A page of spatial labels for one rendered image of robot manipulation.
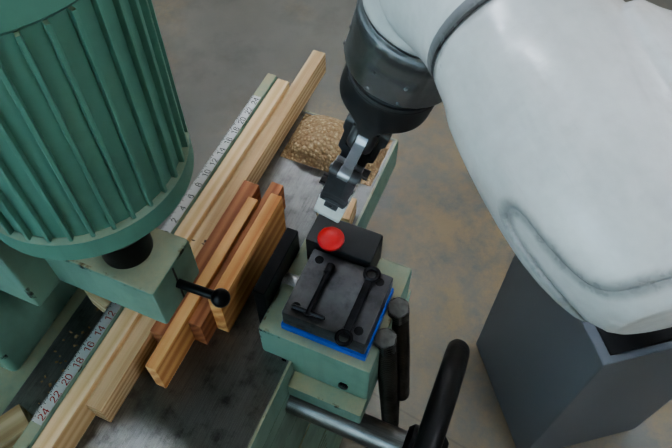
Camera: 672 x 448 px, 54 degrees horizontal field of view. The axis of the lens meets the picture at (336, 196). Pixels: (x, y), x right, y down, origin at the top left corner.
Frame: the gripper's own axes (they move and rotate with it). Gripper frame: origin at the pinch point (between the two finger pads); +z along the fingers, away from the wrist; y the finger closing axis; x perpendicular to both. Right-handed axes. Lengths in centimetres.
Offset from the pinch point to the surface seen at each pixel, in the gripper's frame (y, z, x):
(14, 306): 17.8, 28.5, -29.2
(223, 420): 19.8, 20.9, 0.2
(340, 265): 1.8, 9.7, 3.9
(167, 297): 14.1, 9.4, -10.5
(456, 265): -63, 105, 38
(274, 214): -3.2, 15.5, -5.9
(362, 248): -0.7, 8.5, 5.2
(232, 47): -117, 131, -61
